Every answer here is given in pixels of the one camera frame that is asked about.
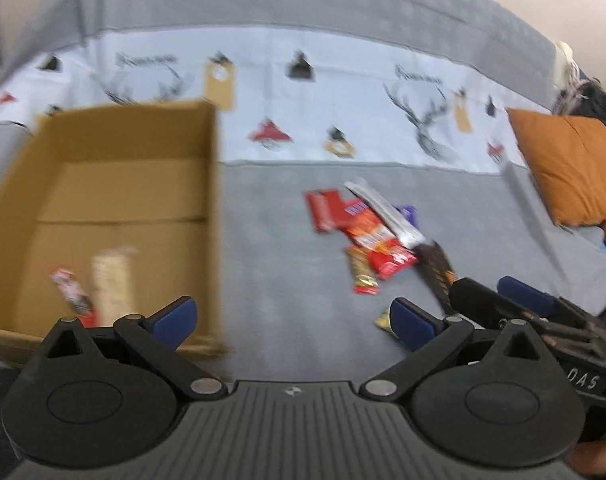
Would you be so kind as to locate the dark clothes pile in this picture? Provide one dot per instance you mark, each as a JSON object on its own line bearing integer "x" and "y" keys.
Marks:
{"x": 577, "y": 94}

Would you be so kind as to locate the purple snack packet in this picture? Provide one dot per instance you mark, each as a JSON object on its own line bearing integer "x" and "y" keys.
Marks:
{"x": 409, "y": 213}

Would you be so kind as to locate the plain red snack packet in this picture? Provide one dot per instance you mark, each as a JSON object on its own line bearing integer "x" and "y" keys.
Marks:
{"x": 328, "y": 210}

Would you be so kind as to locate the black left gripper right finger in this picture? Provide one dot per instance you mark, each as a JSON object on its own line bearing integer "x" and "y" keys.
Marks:
{"x": 492, "y": 398}

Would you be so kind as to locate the yellow snack packet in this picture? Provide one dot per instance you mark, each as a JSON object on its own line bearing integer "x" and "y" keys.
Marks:
{"x": 383, "y": 322}

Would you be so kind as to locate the small peanut candy bar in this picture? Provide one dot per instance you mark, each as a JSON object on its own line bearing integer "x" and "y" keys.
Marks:
{"x": 364, "y": 280}

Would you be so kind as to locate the printed white sofa cover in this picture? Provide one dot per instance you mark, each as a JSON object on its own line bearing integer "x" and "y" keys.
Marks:
{"x": 297, "y": 95}

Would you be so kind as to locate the brown cardboard box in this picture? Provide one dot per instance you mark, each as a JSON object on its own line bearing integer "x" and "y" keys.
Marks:
{"x": 142, "y": 178}

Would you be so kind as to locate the large red orange snack bag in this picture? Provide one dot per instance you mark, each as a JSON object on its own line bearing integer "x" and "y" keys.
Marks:
{"x": 384, "y": 252}

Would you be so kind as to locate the dark brown snack packet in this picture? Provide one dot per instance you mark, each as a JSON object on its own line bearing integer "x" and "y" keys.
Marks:
{"x": 437, "y": 272}

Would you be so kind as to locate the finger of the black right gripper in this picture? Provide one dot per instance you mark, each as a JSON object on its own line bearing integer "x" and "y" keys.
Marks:
{"x": 489, "y": 309}
{"x": 553, "y": 309}

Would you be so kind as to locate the silver snack stick packet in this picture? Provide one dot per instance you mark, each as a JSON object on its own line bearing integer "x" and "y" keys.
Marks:
{"x": 409, "y": 236}

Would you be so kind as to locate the clear bag of white snacks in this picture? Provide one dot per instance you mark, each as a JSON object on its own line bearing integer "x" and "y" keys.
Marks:
{"x": 114, "y": 294}

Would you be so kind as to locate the right hand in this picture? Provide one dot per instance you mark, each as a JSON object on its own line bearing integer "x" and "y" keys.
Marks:
{"x": 589, "y": 459}

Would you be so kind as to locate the orange cushion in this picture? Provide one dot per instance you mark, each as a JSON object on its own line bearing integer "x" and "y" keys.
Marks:
{"x": 567, "y": 157}

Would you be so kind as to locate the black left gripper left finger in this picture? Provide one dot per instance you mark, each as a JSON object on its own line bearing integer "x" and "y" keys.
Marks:
{"x": 94, "y": 397}

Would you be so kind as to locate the red white snack bar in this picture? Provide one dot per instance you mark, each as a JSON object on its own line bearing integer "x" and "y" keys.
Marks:
{"x": 74, "y": 294}

